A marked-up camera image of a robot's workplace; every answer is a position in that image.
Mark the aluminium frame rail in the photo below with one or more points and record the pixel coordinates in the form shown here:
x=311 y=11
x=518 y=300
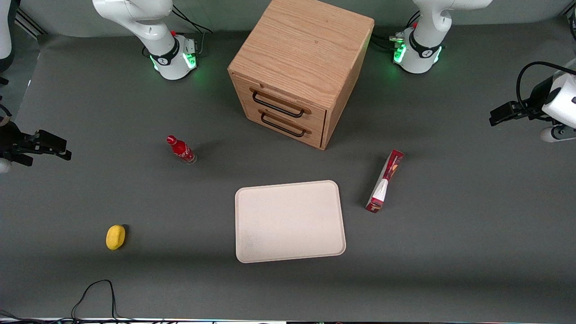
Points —
x=30 y=22

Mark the oak wooden drawer cabinet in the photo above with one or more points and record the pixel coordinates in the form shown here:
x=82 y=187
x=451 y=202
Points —
x=306 y=49

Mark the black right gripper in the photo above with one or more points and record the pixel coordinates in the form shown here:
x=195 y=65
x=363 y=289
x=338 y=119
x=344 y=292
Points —
x=10 y=139

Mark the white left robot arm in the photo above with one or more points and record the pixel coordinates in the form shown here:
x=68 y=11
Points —
x=423 y=54

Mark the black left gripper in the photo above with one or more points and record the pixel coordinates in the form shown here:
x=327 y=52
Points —
x=533 y=103

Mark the red cola bottle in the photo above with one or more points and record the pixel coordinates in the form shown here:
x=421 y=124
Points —
x=181 y=150

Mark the yellow lemon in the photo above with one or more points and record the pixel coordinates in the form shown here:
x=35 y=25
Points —
x=115 y=237

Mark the beige rectangular tray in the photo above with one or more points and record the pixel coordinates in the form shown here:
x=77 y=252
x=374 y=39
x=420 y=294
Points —
x=290 y=220

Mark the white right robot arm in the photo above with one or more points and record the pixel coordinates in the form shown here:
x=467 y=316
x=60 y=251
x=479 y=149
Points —
x=168 y=56

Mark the red tartan cookie box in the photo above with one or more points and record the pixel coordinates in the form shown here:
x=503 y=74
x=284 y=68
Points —
x=386 y=182

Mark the wooden drawer front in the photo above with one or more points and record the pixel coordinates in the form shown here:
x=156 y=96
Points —
x=315 y=114
x=315 y=137

